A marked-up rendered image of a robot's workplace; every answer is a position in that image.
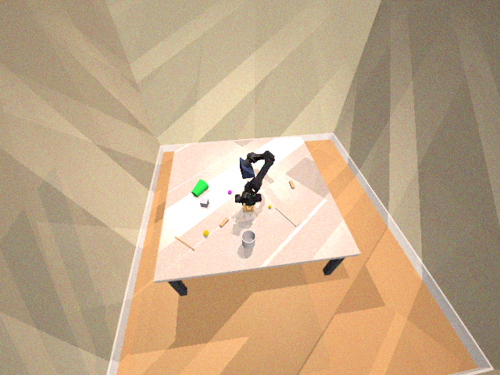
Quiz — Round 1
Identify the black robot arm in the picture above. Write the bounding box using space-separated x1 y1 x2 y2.
240 150 275 206

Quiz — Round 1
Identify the grey cylinder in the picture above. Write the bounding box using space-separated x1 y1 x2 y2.
241 230 255 249

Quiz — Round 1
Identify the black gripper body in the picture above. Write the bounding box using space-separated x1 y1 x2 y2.
235 193 262 203

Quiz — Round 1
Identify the green cylinder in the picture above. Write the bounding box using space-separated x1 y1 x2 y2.
191 180 209 197

